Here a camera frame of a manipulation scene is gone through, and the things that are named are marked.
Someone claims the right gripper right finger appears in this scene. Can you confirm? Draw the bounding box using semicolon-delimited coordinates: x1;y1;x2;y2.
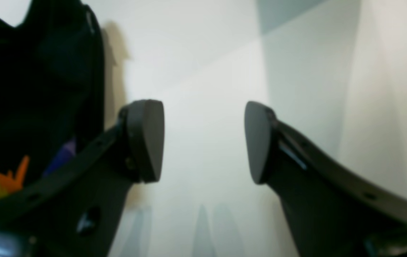
244;101;407;257

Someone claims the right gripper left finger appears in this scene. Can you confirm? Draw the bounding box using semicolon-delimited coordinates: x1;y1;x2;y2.
0;100;165;257

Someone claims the black T-shirt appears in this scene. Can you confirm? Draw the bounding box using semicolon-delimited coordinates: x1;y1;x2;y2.
0;0;105;199

